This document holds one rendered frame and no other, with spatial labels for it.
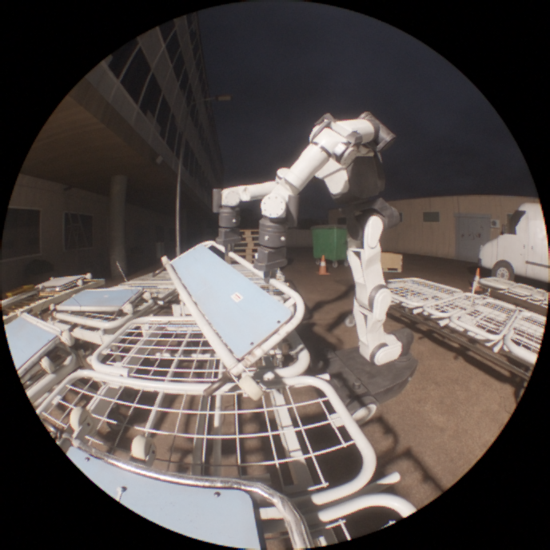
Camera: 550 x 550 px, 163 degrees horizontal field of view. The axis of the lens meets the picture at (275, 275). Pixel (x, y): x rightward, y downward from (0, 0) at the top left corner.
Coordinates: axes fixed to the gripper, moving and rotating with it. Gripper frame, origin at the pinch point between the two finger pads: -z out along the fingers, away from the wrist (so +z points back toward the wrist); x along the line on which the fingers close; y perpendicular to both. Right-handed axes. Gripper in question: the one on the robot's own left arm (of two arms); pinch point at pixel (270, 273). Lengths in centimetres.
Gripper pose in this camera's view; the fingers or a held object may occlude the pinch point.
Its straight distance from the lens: 64.6
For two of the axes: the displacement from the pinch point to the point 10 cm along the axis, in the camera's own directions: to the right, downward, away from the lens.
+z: 0.7, -8.9, -4.5
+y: -6.4, -3.9, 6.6
